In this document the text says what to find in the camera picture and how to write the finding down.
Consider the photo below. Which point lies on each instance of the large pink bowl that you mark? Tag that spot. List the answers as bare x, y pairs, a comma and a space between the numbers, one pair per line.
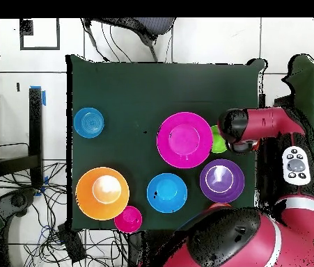
184, 139

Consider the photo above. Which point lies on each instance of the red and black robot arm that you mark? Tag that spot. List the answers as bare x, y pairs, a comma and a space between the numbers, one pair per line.
257, 244

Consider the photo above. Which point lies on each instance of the medium blue bowl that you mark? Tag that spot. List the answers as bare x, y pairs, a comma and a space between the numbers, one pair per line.
167, 192

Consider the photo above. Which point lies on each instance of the small green bowl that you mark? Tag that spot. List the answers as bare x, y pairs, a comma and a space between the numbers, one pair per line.
217, 144

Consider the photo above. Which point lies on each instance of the dark green tablecloth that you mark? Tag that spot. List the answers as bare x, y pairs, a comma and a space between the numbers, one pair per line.
131, 83

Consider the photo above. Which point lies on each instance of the small blue bowl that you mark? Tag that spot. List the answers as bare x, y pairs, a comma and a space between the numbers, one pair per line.
88, 122

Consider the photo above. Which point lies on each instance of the purple bowl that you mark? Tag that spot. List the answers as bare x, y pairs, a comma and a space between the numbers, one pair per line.
222, 180

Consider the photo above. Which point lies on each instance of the small pink-red bowl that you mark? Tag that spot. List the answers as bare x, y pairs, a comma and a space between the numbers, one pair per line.
128, 219

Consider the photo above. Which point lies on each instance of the large orange bowl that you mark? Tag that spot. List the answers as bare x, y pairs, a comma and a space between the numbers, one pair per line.
89, 200

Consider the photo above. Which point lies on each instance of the grey mesh office chair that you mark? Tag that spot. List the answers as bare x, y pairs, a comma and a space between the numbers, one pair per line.
151, 25

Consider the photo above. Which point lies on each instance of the blue tape strip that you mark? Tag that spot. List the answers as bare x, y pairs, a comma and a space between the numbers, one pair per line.
44, 98

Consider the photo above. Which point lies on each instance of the black metal stand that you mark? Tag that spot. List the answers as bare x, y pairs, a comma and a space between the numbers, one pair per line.
35, 125

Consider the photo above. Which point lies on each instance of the black power strip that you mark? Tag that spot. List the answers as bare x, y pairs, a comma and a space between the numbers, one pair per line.
71, 244

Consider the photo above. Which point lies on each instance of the black chair base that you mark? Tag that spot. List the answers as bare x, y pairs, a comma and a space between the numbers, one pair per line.
17, 200

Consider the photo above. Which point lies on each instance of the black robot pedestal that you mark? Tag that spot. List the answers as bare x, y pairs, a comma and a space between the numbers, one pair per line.
145, 250

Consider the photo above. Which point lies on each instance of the black square floor frame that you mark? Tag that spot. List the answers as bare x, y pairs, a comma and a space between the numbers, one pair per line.
39, 48

